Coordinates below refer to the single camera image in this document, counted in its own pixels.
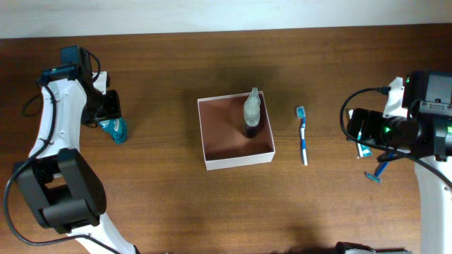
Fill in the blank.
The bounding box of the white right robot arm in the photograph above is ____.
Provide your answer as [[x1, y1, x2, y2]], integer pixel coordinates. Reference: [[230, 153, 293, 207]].
[[340, 71, 451, 253]]

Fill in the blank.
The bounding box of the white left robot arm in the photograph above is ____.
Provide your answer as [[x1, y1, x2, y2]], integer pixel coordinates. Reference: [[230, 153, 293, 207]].
[[8, 64, 138, 253]]

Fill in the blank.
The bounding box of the blue disposable razor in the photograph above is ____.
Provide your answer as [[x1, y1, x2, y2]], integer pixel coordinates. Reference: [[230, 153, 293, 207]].
[[364, 161, 390, 183]]

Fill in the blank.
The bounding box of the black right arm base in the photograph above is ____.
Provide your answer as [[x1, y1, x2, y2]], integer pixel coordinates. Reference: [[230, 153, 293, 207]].
[[334, 241, 412, 254]]

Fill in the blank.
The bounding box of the white cardboard box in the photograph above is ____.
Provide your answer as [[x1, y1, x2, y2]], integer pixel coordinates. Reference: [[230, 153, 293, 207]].
[[197, 91, 276, 171]]

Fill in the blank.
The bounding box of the blue white toothbrush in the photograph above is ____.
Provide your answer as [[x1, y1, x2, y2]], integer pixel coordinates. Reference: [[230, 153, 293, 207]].
[[296, 106, 308, 166]]

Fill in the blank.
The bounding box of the clear spray bottle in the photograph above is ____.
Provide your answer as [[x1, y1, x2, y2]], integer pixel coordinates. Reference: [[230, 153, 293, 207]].
[[243, 87, 261, 138]]

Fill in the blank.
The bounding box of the teal mouthwash bottle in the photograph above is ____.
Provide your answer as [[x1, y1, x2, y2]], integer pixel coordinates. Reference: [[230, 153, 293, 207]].
[[99, 118, 127, 144]]

